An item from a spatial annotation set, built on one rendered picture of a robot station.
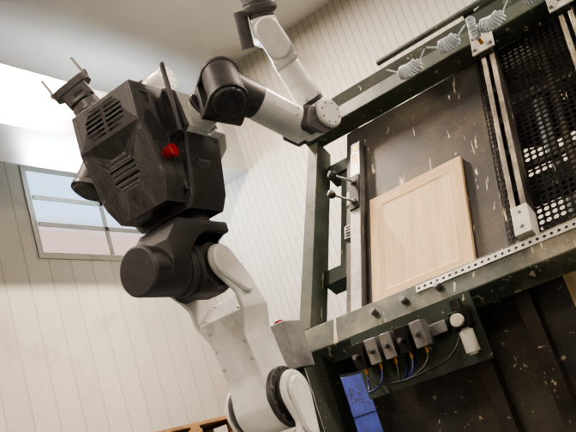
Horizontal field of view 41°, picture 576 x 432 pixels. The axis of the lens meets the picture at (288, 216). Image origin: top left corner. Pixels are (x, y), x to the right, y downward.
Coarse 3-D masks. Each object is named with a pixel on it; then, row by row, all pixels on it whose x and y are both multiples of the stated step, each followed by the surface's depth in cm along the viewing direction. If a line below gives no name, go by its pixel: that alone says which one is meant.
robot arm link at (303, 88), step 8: (296, 64) 196; (280, 72) 197; (288, 72) 196; (296, 72) 196; (304, 72) 197; (288, 80) 196; (296, 80) 196; (304, 80) 196; (312, 80) 198; (288, 88) 198; (296, 88) 196; (304, 88) 196; (312, 88) 197; (296, 96) 197; (304, 96) 196; (312, 96) 196; (320, 96) 198; (304, 104) 198; (312, 104) 197; (312, 136) 198
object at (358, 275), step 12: (360, 144) 359; (360, 156) 353; (360, 168) 347; (360, 180) 342; (360, 192) 337; (360, 204) 332; (360, 216) 327; (360, 228) 322; (360, 240) 318; (360, 252) 314; (360, 264) 309; (360, 276) 305; (360, 288) 301; (360, 300) 298
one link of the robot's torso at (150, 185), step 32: (160, 64) 182; (128, 96) 174; (160, 96) 183; (192, 96) 185; (96, 128) 190; (128, 128) 174; (160, 128) 177; (192, 128) 181; (96, 160) 180; (128, 160) 175; (160, 160) 172; (192, 160) 179; (128, 192) 177; (160, 192) 173; (192, 192) 177; (224, 192) 187; (128, 224) 179; (160, 224) 182
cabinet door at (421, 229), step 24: (456, 168) 308; (408, 192) 319; (432, 192) 309; (456, 192) 300; (384, 216) 320; (408, 216) 311; (432, 216) 301; (456, 216) 292; (384, 240) 312; (408, 240) 303; (432, 240) 294; (456, 240) 286; (384, 264) 304; (408, 264) 295; (432, 264) 287; (456, 264) 279; (384, 288) 296
